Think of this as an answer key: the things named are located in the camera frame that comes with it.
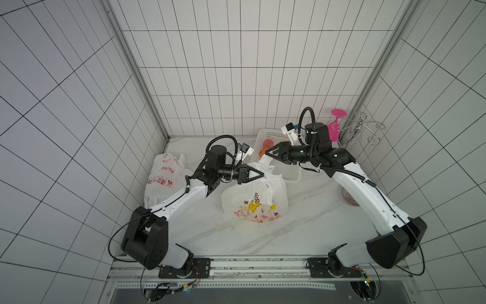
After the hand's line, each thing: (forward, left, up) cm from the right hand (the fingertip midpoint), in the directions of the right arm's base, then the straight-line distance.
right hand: (269, 149), depth 70 cm
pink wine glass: (+21, -32, -7) cm, 38 cm away
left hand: (-8, +3, -8) cm, 12 cm away
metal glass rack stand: (+22, -41, -6) cm, 47 cm away
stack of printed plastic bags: (-1, +48, -23) cm, 54 cm away
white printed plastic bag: (-14, +2, -14) cm, 20 cm away
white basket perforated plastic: (+5, -12, -22) cm, 25 cm away
